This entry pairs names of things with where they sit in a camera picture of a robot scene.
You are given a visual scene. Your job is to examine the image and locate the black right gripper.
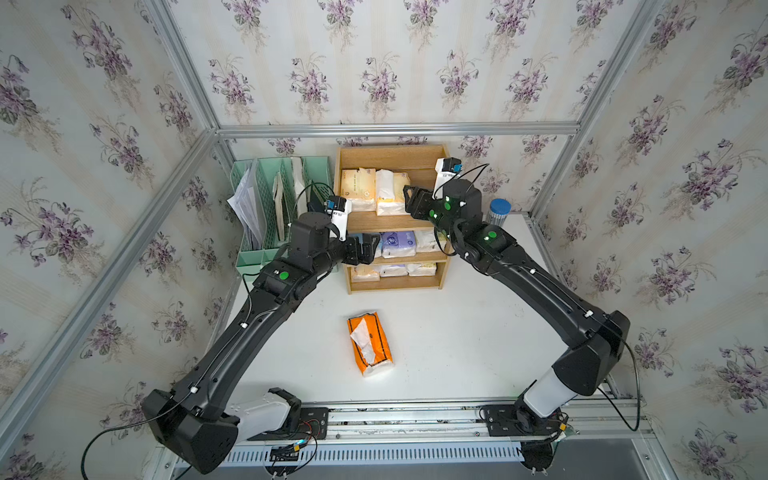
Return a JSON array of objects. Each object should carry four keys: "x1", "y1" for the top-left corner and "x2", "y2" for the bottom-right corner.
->
[{"x1": 402, "y1": 181, "x2": 464, "y2": 249}]

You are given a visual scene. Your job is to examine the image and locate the light blue tissue pack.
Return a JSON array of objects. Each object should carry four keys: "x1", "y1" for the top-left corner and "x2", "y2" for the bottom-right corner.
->
[{"x1": 347, "y1": 233, "x2": 374, "y2": 264}]

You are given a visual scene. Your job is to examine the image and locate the orange tissue pack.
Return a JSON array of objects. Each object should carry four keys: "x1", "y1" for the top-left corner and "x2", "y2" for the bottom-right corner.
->
[{"x1": 346, "y1": 312, "x2": 395, "y2": 377}]

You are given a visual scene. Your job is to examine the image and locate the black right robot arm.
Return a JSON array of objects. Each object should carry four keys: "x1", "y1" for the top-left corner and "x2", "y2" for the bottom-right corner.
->
[{"x1": 403, "y1": 178, "x2": 630, "y2": 440}]

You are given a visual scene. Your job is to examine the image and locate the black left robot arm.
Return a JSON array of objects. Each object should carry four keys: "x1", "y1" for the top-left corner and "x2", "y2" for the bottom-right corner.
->
[{"x1": 138, "y1": 212, "x2": 379, "y2": 474}]

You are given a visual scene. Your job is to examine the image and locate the purple tissue pack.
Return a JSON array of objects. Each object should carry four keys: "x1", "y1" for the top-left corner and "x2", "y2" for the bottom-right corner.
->
[{"x1": 381, "y1": 231, "x2": 417, "y2": 258}]

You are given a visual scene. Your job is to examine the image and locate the yellow tissue pack bottom shelf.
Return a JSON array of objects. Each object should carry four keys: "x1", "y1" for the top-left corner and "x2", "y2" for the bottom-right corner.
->
[{"x1": 350, "y1": 265, "x2": 380, "y2": 283}]

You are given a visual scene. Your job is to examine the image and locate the white-blue tissue pack bottom shelf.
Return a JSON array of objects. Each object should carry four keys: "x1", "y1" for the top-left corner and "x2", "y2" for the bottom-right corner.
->
[{"x1": 378, "y1": 264, "x2": 409, "y2": 278}]

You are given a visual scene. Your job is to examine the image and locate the wooden three-tier shelf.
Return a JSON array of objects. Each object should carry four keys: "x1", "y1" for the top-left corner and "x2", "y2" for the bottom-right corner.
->
[{"x1": 335, "y1": 144, "x2": 450, "y2": 294}]

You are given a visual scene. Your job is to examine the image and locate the white tissue pack middle shelf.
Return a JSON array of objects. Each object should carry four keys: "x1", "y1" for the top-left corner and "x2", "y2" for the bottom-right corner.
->
[{"x1": 413, "y1": 230, "x2": 448, "y2": 253}]

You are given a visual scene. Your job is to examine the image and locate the white tissue pack shelf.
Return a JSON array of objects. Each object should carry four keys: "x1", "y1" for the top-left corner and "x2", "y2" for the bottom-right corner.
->
[
  {"x1": 413, "y1": 230, "x2": 448, "y2": 253},
  {"x1": 406, "y1": 262, "x2": 437, "y2": 277}
]

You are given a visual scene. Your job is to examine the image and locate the white tissue pack bottom shelf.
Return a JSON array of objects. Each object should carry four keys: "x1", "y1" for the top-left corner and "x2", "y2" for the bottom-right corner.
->
[{"x1": 406, "y1": 262, "x2": 437, "y2": 277}]

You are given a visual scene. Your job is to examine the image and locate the pencil canister blue lid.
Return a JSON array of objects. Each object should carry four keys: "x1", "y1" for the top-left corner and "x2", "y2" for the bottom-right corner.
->
[{"x1": 486, "y1": 198, "x2": 512, "y2": 227}]

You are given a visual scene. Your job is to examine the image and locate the white folder in organizer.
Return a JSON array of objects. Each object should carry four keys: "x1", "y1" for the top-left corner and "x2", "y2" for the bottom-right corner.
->
[{"x1": 291, "y1": 157, "x2": 308, "y2": 216}]

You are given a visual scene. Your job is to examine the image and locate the beige booklet in organizer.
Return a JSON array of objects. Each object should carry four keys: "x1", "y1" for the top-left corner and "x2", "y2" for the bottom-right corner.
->
[{"x1": 272, "y1": 172, "x2": 286, "y2": 243}]

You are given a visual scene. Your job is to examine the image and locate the green desk file organizer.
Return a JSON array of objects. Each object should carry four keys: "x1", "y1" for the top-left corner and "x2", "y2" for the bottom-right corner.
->
[{"x1": 230, "y1": 156, "x2": 333, "y2": 277}]

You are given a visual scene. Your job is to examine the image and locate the white papers in organizer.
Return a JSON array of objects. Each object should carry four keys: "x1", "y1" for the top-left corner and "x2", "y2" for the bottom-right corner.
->
[{"x1": 227, "y1": 162, "x2": 267, "y2": 250}]

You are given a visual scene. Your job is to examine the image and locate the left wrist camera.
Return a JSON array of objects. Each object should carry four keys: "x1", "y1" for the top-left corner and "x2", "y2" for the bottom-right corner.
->
[{"x1": 326, "y1": 195, "x2": 352, "y2": 241}]

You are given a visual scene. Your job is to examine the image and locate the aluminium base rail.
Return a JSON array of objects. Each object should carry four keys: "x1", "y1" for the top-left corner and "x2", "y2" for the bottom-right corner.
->
[{"x1": 158, "y1": 399, "x2": 676, "y2": 479}]

